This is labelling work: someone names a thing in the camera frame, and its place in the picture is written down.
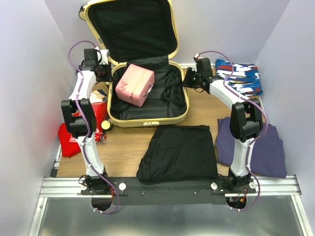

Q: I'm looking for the pink cosmetic case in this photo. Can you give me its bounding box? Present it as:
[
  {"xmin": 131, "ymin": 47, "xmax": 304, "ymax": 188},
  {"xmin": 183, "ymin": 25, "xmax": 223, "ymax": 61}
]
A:
[{"xmin": 115, "ymin": 64, "xmax": 155, "ymax": 107}]

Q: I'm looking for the cream yellow suitcase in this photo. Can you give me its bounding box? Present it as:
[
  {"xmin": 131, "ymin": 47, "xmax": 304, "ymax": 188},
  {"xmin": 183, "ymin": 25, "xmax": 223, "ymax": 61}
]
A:
[{"xmin": 79, "ymin": 0, "xmax": 189, "ymax": 130}]

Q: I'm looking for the black garment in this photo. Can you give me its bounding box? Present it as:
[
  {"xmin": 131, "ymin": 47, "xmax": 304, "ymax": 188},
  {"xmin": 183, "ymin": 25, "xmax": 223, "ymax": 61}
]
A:
[{"xmin": 136, "ymin": 125, "xmax": 218, "ymax": 182}]

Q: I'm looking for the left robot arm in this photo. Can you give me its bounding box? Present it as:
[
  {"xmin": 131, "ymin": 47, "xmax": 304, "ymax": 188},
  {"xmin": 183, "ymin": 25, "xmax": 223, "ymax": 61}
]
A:
[{"xmin": 61, "ymin": 48, "xmax": 115, "ymax": 195}]

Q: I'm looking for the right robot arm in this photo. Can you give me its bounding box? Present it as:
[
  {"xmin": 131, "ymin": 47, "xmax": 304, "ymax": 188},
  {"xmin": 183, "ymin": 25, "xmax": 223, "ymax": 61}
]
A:
[{"xmin": 183, "ymin": 55, "xmax": 263, "ymax": 193}]

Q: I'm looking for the beige packaged item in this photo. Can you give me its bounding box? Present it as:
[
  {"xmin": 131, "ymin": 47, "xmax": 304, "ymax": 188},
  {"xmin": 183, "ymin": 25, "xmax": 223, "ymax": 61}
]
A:
[{"xmin": 90, "ymin": 90, "xmax": 107, "ymax": 103}]

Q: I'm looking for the red plastic packaged item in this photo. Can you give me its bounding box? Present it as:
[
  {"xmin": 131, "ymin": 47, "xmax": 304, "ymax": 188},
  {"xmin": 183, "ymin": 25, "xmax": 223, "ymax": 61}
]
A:
[{"xmin": 72, "ymin": 100, "xmax": 110, "ymax": 143}]

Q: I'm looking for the blue red white patterned cloth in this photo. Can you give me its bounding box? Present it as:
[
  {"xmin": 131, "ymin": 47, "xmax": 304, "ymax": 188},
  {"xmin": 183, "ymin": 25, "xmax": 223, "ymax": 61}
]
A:
[{"xmin": 215, "ymin": 59, "xmax": 263, "ymax": 96}]

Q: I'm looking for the red folded garment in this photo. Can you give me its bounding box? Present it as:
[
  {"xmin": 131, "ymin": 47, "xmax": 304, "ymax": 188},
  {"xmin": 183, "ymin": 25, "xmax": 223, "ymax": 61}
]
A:
[{"xmin": 58, "ymin": 123, "xmax": 81, "ymax": 157}]

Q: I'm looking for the purple folded sweatshirt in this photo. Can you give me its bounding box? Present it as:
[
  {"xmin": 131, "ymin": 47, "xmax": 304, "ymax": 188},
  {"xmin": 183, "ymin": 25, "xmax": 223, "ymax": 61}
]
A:
[{"xmin": 215, "ymin": 117, "xmax": 287, "ymax": 178}]

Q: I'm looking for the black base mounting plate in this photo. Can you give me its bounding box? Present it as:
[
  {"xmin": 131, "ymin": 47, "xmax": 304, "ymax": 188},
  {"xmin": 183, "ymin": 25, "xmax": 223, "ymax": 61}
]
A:
[{"xmin": 81, "ymin": 177, "xmax": 256, "ymax": 206}]

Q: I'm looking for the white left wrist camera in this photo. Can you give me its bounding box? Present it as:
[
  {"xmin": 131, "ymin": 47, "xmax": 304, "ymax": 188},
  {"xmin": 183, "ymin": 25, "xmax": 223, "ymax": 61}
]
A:
[{"xmin": 95, "ymin": 47, "xmax": 110, "ymax": 65}]

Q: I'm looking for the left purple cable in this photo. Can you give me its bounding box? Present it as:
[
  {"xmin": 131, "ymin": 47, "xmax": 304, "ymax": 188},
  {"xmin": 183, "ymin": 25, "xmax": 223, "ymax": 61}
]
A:
[{"xmin": 68, "ymin": 39, "xmax": 121, "ymax": 215}]

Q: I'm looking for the aluminium frame rail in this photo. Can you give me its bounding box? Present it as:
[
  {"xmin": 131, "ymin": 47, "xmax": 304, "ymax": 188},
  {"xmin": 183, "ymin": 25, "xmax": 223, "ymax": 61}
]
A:
[{"xmin": 29, "ymin": 176, "xmax": 313, "ymax": 236}]

